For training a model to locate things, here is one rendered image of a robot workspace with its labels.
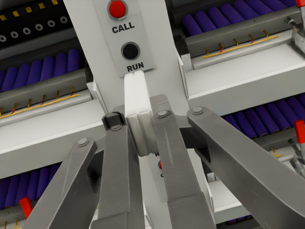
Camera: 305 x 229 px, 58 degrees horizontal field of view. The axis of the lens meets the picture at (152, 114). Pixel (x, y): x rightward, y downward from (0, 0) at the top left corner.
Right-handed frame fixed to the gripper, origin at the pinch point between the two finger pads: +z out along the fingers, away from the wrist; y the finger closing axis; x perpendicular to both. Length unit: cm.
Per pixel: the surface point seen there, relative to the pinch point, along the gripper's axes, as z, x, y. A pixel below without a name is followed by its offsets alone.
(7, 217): 18.9, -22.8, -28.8
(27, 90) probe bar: 19.0, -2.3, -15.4
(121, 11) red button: 11.4, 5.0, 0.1
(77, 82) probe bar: 19.0, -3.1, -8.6
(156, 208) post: 12.3, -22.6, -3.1
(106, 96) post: 12.1, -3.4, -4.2
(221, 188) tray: 15.7, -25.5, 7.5
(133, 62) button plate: 11.9, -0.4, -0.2
